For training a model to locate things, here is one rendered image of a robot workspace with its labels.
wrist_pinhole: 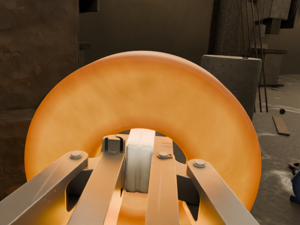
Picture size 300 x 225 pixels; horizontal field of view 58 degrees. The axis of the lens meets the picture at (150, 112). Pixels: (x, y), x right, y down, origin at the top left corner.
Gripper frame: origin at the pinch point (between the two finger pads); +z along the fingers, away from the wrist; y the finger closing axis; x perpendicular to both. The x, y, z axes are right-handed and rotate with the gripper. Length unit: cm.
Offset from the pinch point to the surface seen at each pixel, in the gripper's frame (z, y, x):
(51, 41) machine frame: 26.6, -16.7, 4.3
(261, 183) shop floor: 166, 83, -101
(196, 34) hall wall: 832, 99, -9
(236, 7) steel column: 402, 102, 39
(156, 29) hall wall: 749, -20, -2
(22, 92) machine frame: 23.6, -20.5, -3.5
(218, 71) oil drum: 237, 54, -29
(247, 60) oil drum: 234, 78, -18
